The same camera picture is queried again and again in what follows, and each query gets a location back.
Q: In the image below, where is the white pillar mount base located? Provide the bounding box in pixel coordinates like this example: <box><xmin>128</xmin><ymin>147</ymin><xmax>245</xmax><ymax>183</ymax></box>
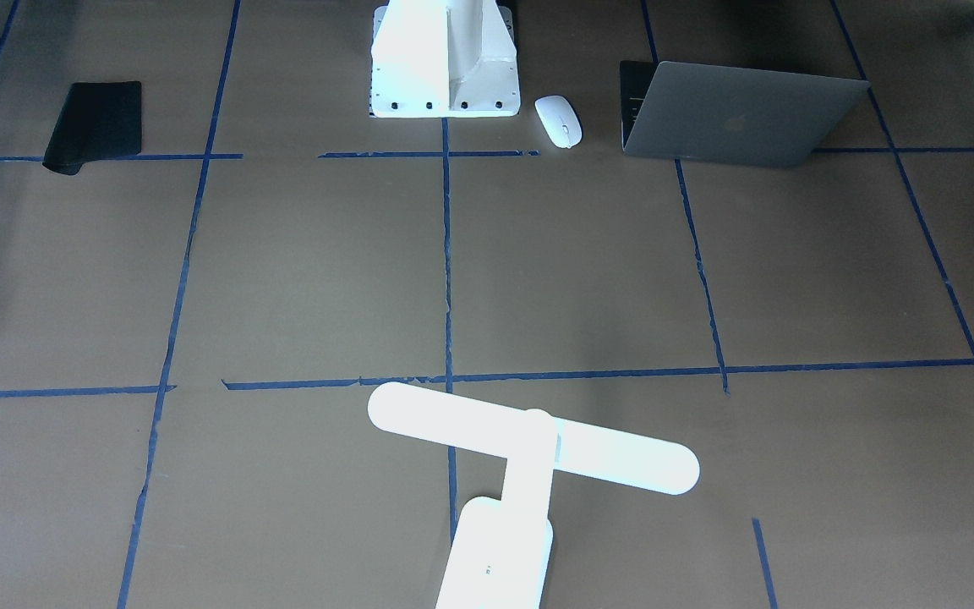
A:
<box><xmin>369</xmin><ymin>1</ymin><xmax>522</xmax><ymax>119</ymax></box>

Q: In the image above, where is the white desk lamp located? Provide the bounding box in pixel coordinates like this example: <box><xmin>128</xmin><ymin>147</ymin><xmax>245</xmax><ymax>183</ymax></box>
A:
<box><xmin>367</xmin><ymin>382</ymin><xmax>700</xmax><ymax>608</ymax></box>

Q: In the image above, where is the black mouse pad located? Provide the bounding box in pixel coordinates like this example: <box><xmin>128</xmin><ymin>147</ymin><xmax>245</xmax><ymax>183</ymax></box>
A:
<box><xmin>42</xmin><ymin>80</ymin><xmax>143</xmax><ymax>176</ymax></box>

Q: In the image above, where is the white computer mouse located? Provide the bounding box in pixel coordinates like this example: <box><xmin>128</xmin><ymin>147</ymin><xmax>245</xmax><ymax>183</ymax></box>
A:
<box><xmin>534</xmin><ymin>94</ymin><xmax>583</xmax><ymax>149</ymax></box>

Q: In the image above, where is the grey laptop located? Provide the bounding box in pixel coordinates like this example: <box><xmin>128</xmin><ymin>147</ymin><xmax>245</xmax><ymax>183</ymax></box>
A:
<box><xmin>619</xmin><ymin>61</ymin><xmax>870</xmax><ymax>168</ymax></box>

